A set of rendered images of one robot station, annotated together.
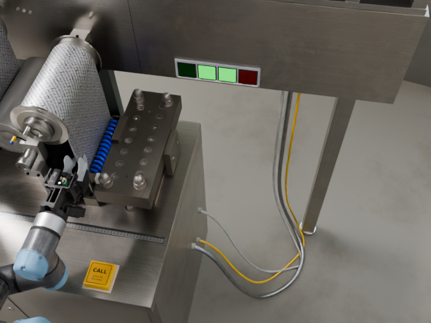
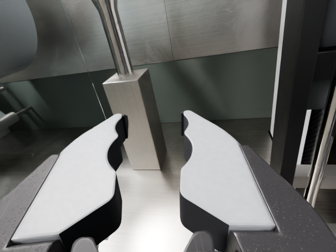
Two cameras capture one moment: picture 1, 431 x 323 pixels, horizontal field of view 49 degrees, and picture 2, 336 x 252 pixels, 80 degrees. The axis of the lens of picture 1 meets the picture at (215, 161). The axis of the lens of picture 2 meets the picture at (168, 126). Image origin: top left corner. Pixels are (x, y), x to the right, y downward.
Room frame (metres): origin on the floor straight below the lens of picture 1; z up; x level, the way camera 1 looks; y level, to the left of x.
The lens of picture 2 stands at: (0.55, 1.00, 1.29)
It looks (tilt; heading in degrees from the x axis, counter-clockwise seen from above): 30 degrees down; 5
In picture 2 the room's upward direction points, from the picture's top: 12 degrees counter-clockwise
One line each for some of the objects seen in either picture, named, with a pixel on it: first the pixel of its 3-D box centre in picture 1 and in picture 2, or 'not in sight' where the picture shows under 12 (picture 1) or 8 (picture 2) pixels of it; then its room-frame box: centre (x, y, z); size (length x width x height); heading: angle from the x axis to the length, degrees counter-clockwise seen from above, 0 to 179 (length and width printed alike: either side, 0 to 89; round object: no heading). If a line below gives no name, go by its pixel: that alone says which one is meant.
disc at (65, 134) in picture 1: (40, 125); not in sight; (0.78, 0.44, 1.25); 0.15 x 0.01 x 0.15; 78
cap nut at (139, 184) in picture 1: (138, 180); not in sight; (0.74, 0.22, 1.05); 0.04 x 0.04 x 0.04
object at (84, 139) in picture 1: (92, 127); not in sight; (0.89, 0.35, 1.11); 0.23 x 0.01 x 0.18; 168
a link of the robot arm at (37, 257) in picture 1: (36, 254); not in sight; (0.50, 0.43, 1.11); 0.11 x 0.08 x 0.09; 168
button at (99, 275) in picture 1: (100, 275); not in sight; (0.52, 0.33, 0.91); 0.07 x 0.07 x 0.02; 78
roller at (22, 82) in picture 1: (26, 103); not in sight; (0.93, 0.53, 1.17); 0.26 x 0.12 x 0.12; 168
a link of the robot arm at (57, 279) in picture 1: (42, 271); not in sight; (0.50, 0.45, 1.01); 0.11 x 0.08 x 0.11; 104
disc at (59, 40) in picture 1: (76, 57); not in sight; (1.03, 0.38, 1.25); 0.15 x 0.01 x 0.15; 78
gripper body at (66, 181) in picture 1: (60, 196); not in sight; (0.65, 0.40, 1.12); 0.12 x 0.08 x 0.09; 168
